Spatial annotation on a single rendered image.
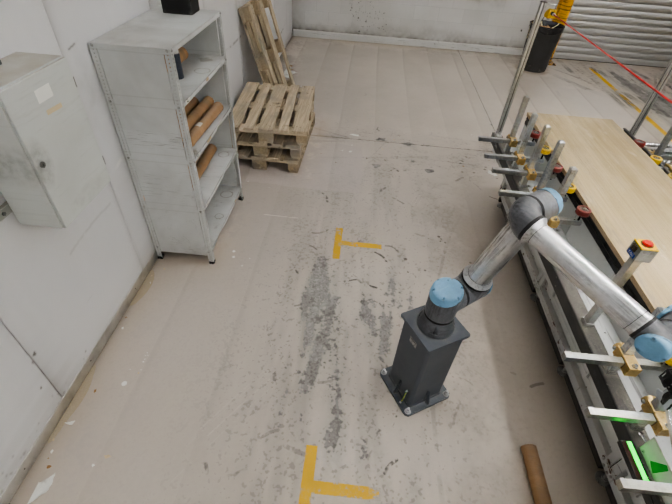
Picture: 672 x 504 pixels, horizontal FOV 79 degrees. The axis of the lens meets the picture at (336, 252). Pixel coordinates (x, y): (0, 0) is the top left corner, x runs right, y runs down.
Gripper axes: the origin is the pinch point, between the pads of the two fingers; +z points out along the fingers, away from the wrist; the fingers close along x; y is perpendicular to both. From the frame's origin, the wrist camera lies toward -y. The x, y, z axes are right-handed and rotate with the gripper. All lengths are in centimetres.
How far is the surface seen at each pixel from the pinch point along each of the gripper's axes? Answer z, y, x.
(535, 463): 89, 15, 6
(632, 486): 10.8, -22.0, 14.9
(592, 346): 27, 45, -6
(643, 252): -24, 55, -6
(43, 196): -25, 53, 239
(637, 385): 35, 32, -25
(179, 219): 56, 143, 233
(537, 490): 90, 2, 8
